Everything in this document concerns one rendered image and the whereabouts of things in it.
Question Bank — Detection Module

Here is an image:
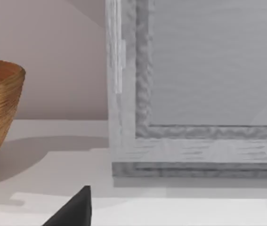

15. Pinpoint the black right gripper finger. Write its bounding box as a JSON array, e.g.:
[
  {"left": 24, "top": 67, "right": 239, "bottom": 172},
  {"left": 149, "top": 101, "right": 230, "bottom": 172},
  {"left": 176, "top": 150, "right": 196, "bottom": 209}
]
[{"left": 41, "top": 185, "right": 93, "bottom": 226}]

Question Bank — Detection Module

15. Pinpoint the grey framed cabinet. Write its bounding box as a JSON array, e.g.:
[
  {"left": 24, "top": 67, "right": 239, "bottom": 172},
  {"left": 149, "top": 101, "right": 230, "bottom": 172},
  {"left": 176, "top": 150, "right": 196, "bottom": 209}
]
[{"left": 105, "top": 0, "right": 267, "bottom": 178}]

